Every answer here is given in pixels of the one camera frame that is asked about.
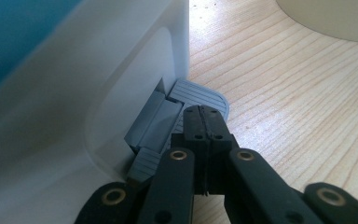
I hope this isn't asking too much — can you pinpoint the white plastic pedal bin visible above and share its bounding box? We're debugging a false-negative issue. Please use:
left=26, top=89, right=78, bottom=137
left=0, top=0, right=191, bottom=224

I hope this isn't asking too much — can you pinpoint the blue bin lid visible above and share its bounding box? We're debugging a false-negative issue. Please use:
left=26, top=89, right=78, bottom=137
left=0, top=0, right=84, bottom=101

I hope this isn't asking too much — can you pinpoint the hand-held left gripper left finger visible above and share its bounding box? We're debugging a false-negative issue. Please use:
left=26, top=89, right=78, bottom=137
left=171, top=105, right=211, bottom=196

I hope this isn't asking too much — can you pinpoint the grey ribbed bin pedal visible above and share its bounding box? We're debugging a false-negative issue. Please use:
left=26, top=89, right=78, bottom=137
left=123, top=77, right=230, bottom=185

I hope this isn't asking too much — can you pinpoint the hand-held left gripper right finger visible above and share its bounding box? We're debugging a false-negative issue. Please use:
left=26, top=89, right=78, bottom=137
left=202, top=105, right=240, bottom=196

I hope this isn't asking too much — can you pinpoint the cream round container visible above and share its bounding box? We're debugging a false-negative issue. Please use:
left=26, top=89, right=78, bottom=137
left=274, top=0, right=358, bottom=44

